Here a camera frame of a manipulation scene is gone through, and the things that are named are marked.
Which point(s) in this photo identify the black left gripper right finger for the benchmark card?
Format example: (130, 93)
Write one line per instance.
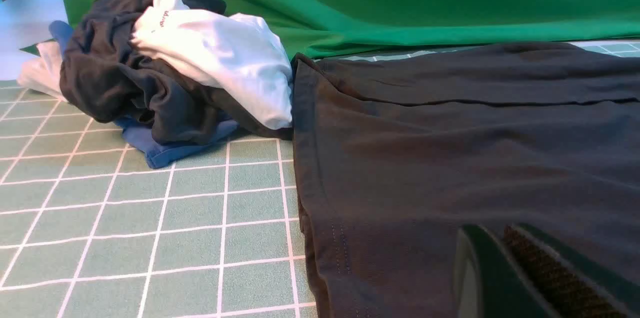
(574, 285)

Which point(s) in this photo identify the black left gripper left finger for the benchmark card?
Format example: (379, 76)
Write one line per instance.
(489, 282)

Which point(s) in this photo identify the gray long-sleeved shirt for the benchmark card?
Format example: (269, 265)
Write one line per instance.
(392, 157)

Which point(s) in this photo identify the white crumpled shirt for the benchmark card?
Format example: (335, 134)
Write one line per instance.
(238, 54)

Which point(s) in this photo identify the blue garment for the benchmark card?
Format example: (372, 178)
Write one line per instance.
(159, 155)

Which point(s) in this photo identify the green grid table mat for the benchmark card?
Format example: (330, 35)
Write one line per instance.
(89, 230)

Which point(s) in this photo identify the dark gray crumpled garment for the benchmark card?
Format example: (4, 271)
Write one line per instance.
(105, 77)

